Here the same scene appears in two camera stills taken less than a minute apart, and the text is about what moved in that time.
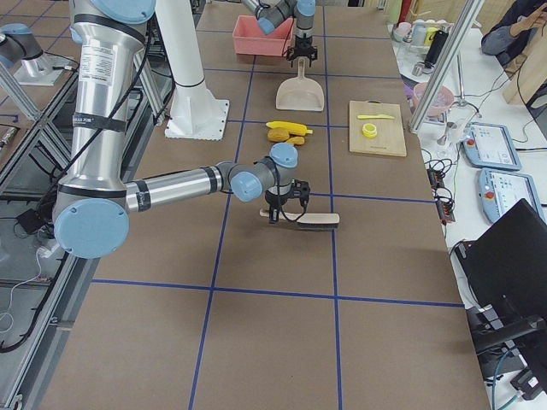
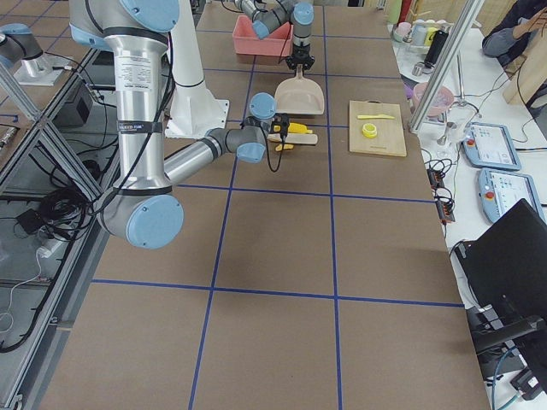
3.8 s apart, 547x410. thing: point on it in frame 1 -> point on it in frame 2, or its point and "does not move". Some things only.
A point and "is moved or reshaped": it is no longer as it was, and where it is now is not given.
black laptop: (503, 271) does not move
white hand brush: (314, 220) -> (300, 138)
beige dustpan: (300, 93) does not move
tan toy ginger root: (296, 140) is moved or reshaped
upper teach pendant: (490, 145) does not move
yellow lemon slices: (369, 131) does not move
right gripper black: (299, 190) -> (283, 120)
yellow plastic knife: (375, 116) does not move
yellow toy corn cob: (294, 128) does not move
